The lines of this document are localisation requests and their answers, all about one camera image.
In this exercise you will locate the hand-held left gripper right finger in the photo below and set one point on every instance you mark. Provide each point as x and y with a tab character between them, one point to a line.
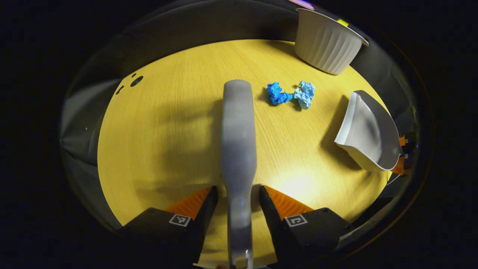
272	220

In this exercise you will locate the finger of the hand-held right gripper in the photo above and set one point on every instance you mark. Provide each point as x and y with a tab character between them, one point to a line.
405	141
401	164

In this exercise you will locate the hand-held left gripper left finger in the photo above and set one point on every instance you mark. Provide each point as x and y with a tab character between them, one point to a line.
203	224

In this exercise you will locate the grey plastic dustpan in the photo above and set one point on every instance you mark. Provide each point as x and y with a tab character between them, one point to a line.
368	134

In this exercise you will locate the small grey broom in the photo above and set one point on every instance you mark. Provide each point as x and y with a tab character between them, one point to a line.
239	149

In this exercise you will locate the light blue paper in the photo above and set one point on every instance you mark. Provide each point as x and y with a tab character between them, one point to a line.
305	95

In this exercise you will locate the white ribbed garbage bin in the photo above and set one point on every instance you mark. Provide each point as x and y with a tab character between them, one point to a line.
328	45

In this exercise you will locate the dark blue paper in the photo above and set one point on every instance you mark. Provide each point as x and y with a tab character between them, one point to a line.
277	94

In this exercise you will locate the wooden desktop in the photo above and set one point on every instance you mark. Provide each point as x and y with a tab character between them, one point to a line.
168	142

